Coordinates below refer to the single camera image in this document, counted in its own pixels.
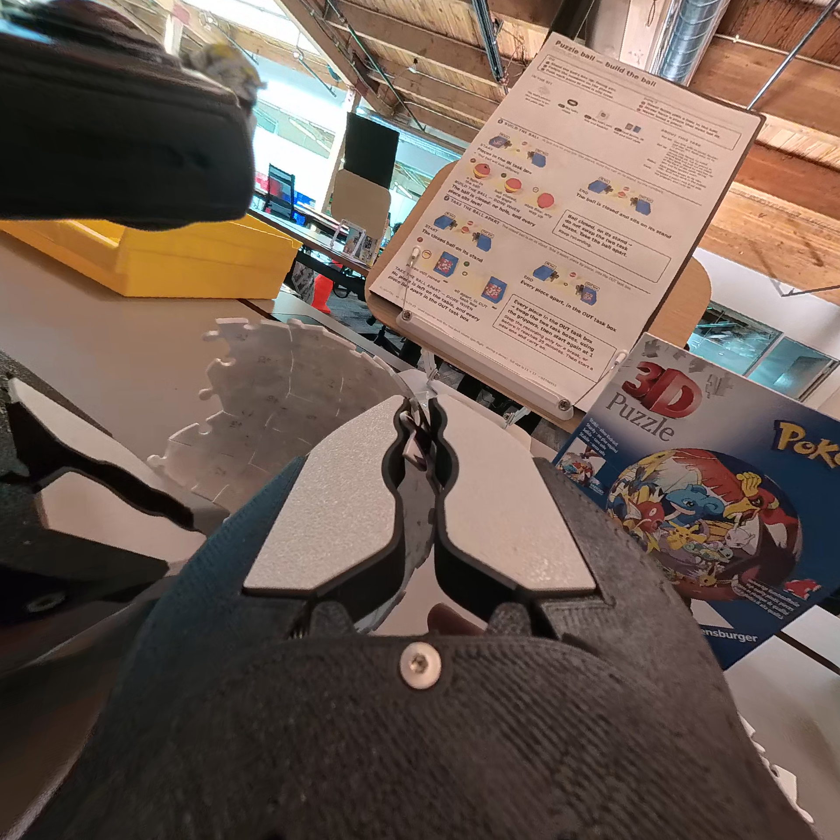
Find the white sheet holder bar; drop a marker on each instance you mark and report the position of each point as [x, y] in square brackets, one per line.
[485, 364]

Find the partly built white puzzle ball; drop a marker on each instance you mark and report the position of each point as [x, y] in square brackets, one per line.
[275, 394]

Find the black hanging panel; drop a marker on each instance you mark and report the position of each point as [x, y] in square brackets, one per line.
[371, 151]

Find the large yellow bin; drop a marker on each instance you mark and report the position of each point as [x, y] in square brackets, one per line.
[164, 262]

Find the black metal pole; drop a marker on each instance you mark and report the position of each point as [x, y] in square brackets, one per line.
[577, 19]

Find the silver ventilation duct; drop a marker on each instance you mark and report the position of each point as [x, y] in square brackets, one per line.
[689, 39]

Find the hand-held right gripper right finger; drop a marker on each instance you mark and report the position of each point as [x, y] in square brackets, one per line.
[518, 518]

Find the printed instruction sheet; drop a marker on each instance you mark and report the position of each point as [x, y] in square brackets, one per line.
[558, 197]

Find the pile of puzzle pieces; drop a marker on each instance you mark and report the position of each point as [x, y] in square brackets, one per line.
[781, 787]

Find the beige rounded board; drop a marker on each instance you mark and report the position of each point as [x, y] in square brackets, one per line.
[361, 203]

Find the black mesh chair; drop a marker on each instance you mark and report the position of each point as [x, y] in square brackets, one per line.
[281, 190]

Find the instruction sheet on clipboard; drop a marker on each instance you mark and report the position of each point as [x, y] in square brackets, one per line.
[682, 295]

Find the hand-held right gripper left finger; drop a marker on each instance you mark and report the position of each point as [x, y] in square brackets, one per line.
[328, 518]

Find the clear acrylic stand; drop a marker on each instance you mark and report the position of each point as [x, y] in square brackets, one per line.
[354, 243]

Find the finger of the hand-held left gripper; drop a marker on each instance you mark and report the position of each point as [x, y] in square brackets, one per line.
[118, 525]
[65, 426]

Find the blue puzzle box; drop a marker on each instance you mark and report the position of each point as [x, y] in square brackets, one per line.
[722, 459]

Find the small red cone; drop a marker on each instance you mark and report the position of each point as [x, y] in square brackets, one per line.
[323, 292]

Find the long wooden desk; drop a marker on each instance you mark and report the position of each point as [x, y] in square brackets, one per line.
[308, 239]

